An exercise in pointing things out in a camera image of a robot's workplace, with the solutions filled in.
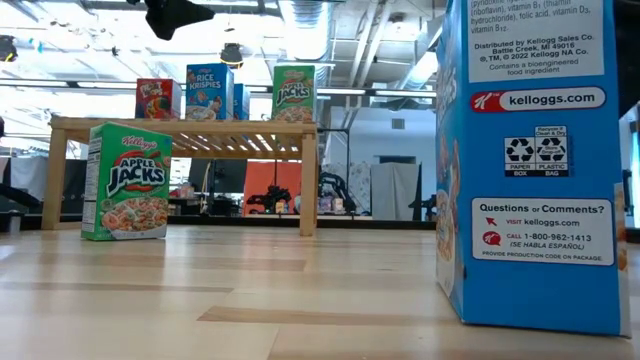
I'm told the red Froot Loops cereal box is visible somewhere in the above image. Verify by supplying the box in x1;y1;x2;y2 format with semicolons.
134;78;183;120

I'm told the grey draped cover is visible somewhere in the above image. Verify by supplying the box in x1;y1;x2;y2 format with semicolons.
370;162;422;222

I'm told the orange panel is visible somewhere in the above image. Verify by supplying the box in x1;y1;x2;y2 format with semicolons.
243;160;304;217

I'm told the black aluminium rig frame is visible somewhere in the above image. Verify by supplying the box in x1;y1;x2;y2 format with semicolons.
19;213;437;232

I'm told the black looped cable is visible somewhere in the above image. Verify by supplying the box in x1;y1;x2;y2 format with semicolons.
0;182;42;209

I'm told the blue Rice Krispies cereal box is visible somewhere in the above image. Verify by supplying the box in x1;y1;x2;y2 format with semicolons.
185;62;235;122
434;0;632;337
232;83;251;121

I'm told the wooden slatted shelf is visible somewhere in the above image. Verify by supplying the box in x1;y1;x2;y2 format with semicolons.
41;115;319;237

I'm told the black pendant lamp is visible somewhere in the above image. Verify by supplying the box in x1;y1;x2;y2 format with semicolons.
219;42;245;70

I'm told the green Apple Jacks cereal box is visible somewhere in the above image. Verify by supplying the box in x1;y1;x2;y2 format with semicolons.
81;122;174;242
271;64;317;123

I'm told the black monitor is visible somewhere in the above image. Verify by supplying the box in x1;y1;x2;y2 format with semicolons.
188;158;249;195

